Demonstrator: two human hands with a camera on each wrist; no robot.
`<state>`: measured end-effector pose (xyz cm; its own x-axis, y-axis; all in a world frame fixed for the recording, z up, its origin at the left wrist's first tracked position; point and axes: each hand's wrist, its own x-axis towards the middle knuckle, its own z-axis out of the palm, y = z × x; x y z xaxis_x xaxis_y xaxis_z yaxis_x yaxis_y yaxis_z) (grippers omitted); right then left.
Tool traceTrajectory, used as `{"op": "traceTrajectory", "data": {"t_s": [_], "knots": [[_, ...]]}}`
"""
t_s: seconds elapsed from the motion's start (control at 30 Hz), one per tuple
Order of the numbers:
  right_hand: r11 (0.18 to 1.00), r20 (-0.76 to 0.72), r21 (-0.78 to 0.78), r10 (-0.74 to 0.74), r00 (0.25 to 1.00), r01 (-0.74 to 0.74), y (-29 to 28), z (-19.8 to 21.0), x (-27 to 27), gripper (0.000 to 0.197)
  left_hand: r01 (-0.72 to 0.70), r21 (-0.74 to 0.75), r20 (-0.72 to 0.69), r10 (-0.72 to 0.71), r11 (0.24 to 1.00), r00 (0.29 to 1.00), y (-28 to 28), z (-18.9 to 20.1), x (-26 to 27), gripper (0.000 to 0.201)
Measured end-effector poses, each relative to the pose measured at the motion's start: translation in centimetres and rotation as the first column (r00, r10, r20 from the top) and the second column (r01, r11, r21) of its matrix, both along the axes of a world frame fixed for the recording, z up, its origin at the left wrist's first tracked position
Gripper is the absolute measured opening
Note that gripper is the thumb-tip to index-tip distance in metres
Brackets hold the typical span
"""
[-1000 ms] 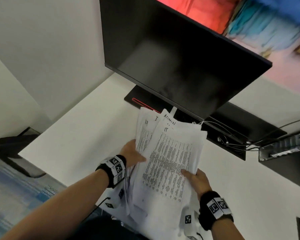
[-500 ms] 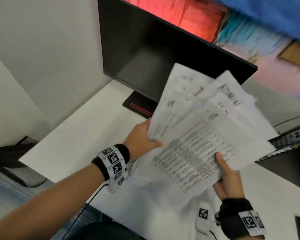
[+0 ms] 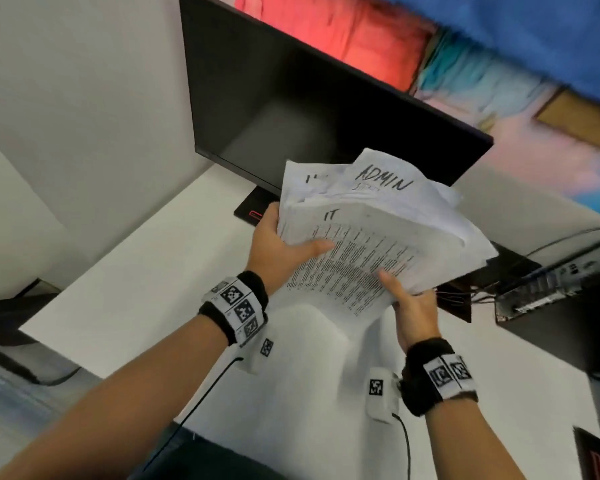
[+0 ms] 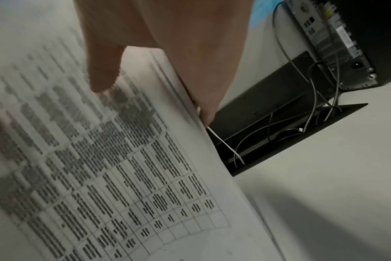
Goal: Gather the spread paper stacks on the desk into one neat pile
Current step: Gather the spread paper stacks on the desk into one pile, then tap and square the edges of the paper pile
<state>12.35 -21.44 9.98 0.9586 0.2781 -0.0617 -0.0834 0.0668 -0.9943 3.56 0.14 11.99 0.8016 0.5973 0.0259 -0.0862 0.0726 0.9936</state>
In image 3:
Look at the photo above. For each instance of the person's right hand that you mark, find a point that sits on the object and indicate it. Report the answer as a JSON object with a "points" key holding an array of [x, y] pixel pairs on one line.
{"points": [[417, 314]]}

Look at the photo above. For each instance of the person's left hand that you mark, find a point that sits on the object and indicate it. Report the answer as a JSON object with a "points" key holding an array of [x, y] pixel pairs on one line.
{"points": [[270, 254]]}

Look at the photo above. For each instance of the stack of printed white papers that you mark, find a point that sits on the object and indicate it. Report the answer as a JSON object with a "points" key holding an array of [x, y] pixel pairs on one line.
{"points": [[380, 234]]}

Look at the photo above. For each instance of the black monitor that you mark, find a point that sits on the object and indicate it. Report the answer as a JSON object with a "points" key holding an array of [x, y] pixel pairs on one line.
{"points": [[280, 94]]}

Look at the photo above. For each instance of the person's right forearm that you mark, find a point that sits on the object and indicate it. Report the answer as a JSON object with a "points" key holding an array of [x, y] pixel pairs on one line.
{"points": [[460, 444]]}

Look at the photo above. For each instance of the black monitor stand base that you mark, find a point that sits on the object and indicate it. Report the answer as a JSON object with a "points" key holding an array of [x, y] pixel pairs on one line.
{"points": [[252, 209]]}

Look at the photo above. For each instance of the white desk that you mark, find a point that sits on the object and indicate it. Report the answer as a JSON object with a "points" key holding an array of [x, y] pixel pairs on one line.
{"points": [[130, 304]]}

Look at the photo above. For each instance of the person's dark clothing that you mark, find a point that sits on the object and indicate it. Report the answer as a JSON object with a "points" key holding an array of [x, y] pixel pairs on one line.
{"points": [[205, 459]]}

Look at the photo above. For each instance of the black left wristband with markers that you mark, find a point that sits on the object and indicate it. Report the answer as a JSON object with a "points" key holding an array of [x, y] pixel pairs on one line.
{"points": [[235, 299]]}

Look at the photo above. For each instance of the black desktop computer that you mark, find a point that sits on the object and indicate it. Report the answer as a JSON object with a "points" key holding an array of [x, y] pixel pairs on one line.
{"points": [[565, 334]]}

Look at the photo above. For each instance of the black chair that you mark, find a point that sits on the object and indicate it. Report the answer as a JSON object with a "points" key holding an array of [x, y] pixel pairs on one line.
{"points": [[10, 314]]}

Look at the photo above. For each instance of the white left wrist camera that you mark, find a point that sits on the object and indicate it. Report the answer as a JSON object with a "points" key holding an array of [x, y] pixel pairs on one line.
{"points": [[265, 347]]}

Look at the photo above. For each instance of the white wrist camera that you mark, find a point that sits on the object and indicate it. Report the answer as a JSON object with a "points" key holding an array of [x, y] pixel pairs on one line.
{"points": [[377, 404], [265, 347]]}

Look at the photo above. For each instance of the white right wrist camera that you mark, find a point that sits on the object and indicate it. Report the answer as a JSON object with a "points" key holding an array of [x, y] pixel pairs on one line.
{"points": [[377, 404]]}

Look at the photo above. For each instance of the colourful wall painting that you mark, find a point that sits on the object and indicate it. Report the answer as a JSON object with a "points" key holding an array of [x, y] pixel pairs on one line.
{"points": [[480, 69]]}

